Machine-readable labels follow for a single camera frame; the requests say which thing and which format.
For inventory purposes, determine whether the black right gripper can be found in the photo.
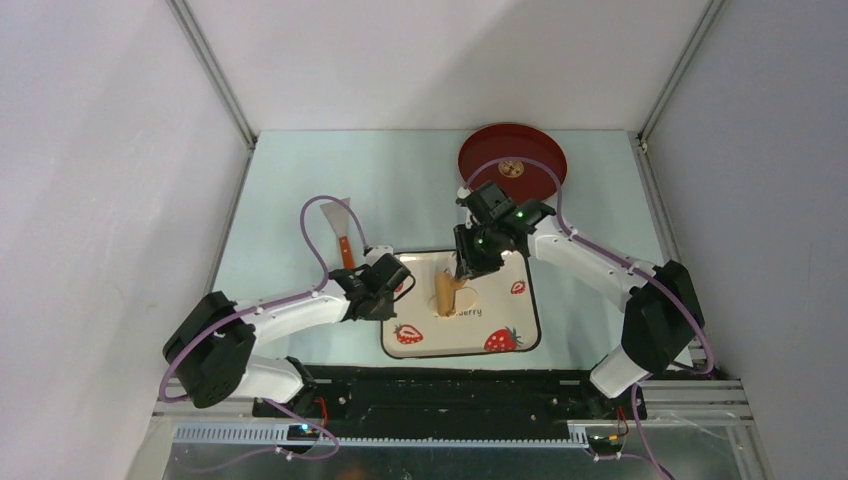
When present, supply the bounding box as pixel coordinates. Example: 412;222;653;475
454;223;504;283

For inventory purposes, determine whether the wooden dough roller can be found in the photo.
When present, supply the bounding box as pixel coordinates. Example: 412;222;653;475
434;270;466;317

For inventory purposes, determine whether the white dough piece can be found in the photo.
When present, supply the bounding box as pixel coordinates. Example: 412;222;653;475
428;286;479;317

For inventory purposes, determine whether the white strawberry print tray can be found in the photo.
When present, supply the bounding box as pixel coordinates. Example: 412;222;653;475
381;250;541;359

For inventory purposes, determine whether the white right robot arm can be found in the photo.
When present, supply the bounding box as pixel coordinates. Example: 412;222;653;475
453;181;703;418

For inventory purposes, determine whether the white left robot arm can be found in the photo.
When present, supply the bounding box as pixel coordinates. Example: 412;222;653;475
162;249;416;417

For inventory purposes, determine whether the round dark red tray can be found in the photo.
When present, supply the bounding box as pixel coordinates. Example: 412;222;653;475
457;123;568;204

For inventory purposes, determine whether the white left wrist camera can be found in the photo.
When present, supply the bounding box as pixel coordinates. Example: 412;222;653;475
364;245;394;265

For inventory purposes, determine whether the steel scraper orange handle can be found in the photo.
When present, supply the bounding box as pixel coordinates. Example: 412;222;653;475
320;201;355;269

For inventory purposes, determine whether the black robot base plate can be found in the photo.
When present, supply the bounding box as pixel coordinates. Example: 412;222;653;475
252;380;632;441

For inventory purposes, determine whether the grey slotted cable duct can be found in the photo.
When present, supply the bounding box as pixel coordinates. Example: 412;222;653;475
173;423;591;450

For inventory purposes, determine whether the aluminium frame rail front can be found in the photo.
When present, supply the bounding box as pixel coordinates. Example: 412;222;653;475
128;380;772;479

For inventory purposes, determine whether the left aluminium corner post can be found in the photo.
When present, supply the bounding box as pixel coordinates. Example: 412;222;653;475
166;0;258;150

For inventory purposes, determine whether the aluminium corner post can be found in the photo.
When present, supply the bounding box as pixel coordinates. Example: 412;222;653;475
166;0;258;150
637;0;727;143

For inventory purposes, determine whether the right aluminium corner post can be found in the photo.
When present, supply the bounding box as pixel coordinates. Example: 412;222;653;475
637;0;727;143

